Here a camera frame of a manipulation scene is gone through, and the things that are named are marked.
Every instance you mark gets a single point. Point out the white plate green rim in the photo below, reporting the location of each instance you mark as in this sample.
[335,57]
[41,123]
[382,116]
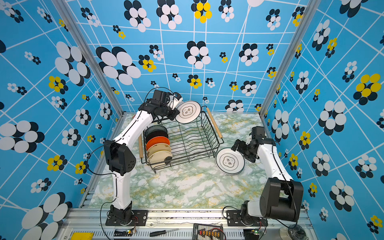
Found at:
[188,112]

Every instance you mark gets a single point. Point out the black plate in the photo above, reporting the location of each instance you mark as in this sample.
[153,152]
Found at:
[156,133]

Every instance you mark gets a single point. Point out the clear plastic container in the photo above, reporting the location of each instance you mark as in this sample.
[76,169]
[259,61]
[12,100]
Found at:
[293,232]

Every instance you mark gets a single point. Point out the yellow box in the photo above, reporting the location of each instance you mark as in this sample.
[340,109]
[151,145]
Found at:
[82,236]

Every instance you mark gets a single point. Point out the black wire dish rack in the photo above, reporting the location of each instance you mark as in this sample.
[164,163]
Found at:
[189,142]

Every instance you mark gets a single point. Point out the cream plate with stamp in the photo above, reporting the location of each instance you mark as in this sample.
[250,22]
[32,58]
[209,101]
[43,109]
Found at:
[157,148]

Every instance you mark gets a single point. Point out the blue patterned grey plate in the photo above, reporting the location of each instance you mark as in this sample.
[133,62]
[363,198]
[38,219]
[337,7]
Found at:
[155,128]

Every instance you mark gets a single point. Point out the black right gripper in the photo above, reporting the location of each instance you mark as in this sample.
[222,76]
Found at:
[241,149]

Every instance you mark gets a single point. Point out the orange plate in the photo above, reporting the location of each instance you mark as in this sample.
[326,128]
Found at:
[157,140]

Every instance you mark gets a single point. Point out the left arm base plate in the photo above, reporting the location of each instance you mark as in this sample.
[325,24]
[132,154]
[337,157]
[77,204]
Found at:
[139,217]

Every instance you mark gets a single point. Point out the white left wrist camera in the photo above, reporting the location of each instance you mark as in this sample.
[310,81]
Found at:
[175,100]

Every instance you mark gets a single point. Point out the black terminal board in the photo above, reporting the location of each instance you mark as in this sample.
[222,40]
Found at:
[208,232]

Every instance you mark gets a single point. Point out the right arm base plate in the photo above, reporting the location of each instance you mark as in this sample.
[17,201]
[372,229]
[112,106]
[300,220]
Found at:
[235,219]

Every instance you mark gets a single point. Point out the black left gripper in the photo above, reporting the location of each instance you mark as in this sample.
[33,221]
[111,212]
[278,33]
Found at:
[174,112]

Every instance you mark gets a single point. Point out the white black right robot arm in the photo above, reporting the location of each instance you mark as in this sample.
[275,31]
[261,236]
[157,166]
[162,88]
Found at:
[282,196]

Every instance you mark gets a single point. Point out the black handled screwdriver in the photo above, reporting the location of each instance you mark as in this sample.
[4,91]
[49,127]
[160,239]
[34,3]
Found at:
[162,232]

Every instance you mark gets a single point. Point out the white plate green cloud outline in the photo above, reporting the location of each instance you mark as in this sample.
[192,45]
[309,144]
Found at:
[230,162]

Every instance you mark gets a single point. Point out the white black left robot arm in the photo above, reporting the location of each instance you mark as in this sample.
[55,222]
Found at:
[119,156]

